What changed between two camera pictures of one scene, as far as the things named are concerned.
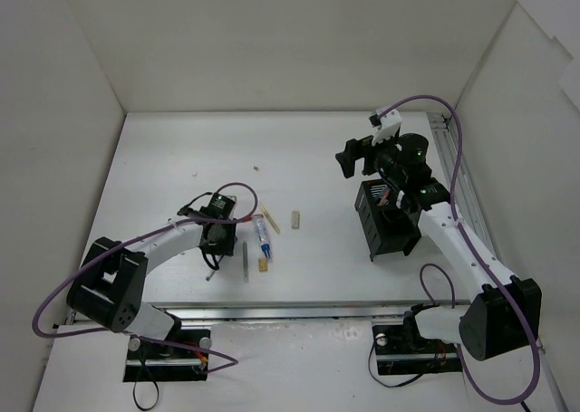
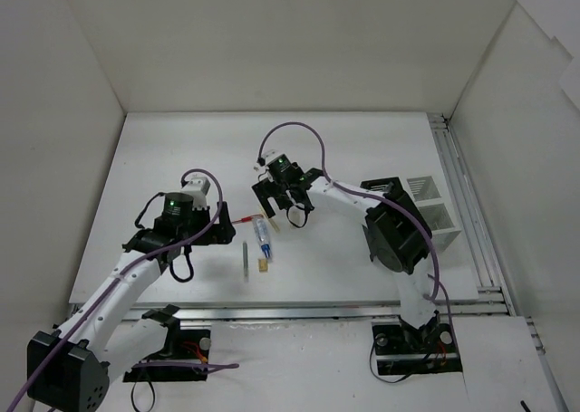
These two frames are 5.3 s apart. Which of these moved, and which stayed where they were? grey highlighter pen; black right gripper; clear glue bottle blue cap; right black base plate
Moved: black right gripper
Stayed: right black base plate; clear glue bottle blue cap; grey highlighter pen
